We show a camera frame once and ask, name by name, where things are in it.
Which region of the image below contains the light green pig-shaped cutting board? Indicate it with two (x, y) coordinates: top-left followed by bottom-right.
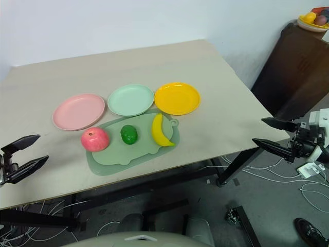
(91, 112), (179, 166)

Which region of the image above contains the pink plate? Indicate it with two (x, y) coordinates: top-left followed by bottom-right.
(52, 93), (106, 131)

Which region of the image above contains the bowl of toy fruit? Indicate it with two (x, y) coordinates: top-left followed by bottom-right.
(297, 15), (329, 33)

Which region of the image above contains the black table base beam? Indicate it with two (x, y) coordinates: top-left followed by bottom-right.
(0, 203), (87, 231)

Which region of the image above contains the mint green plate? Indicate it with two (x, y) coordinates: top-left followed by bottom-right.
(107, 83), (155, 117)

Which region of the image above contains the green avocado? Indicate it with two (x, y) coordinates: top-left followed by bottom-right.
(120, 125), (139, 145)

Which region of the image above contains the yellow banana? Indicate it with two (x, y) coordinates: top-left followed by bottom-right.
(151, 113), (176, 148)

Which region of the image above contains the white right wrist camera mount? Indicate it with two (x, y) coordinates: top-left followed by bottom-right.
(308, 108), (329, 149)

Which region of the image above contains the white floor cable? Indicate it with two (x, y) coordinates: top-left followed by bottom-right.
(299, 181), (329, 214)

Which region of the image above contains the black leather shoe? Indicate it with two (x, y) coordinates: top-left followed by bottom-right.
(294, 217), (329, 247)

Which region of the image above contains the grey robot torso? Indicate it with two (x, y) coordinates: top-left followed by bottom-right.
(63, 230), (215, 247)

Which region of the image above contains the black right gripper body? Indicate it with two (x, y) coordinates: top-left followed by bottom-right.
(288, 122), (323, 157)

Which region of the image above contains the black table leg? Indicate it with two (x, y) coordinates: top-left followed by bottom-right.
(215, 147), (261, 188)

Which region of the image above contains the black beam with caster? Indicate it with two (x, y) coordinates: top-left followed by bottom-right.
(225, 205), (261, 247)

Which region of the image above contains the white cable bundle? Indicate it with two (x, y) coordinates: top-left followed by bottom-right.
(0, 200), (88, 247)

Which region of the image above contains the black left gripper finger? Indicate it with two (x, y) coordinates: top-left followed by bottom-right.
(7, 155), (49, 184)
(1, 134), (41, 156)

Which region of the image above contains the pink red apple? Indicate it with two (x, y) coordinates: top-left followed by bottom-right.
(81, 127), (111, 152)

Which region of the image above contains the yellow plate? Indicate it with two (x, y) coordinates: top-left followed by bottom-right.
(154, 82), (202, 116)

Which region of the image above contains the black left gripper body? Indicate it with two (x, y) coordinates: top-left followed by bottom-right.
(0, 150), (19, 185)

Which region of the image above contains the white power strip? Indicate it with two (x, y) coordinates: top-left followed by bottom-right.
(297, 162), (325, 179)

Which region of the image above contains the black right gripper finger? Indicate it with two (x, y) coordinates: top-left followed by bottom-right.
(252, 138), (295, 163)
(261, 117), (300, 133)

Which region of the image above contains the dark rounded grey shape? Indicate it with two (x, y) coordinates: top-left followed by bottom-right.
(185, 217), (215, 242)

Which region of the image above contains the dark brown cabinet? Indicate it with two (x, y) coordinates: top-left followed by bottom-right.
(250, 19), (329, 121)

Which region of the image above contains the translucent green mat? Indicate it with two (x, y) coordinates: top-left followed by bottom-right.
(85, 108), (181, 177)

